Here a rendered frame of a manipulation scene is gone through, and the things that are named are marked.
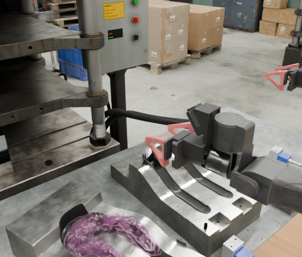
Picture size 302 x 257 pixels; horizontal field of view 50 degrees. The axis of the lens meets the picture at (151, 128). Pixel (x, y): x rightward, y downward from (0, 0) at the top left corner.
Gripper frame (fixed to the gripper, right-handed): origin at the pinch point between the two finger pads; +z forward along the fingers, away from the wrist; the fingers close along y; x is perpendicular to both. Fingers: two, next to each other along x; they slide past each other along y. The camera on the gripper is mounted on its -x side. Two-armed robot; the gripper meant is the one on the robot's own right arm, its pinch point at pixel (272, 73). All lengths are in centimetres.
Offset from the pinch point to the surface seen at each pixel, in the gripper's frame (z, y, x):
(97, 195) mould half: 23, 63, 29
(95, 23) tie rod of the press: 60, 30, -14
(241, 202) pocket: -9.4, 31.3, 33.3
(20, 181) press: 64, 70, 40
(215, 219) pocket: -8, 44, 33
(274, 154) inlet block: -3.7, -7.2, 36.1
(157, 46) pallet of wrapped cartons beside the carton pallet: 269, -240, 77
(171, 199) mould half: 7, 47, 32
